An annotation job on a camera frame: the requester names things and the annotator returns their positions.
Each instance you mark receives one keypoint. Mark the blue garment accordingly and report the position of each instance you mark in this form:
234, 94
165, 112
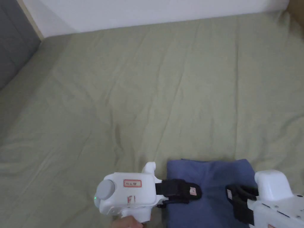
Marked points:
213, 173

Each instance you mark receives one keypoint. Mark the grey padded headboard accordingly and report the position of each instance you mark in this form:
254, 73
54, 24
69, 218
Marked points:
14, 35

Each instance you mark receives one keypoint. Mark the bed with pale green sheet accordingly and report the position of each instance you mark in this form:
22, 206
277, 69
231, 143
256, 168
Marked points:
142, 95

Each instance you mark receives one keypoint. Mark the beige wooden headboard frame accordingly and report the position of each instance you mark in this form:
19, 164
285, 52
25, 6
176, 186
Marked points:
30, 20

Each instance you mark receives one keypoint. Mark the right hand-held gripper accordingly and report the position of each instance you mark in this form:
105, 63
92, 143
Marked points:
273, 185

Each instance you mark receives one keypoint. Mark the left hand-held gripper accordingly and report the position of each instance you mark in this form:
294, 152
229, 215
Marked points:
133, 194

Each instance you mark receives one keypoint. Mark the person's left hand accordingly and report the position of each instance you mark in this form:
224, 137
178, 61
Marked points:
127, 222

